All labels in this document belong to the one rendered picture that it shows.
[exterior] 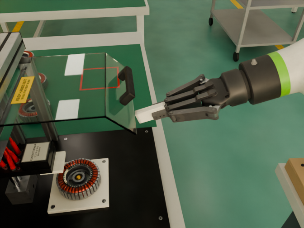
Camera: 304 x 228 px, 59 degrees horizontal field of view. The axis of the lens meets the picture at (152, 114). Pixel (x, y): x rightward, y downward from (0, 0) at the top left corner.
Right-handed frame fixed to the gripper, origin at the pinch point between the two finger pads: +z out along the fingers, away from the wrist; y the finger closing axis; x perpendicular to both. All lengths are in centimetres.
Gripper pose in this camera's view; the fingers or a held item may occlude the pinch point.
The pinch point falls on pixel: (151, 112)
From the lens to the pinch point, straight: 59.4
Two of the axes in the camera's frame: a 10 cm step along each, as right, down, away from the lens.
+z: -9.4, 2.9, 1.8
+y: -0.7, -6.8, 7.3
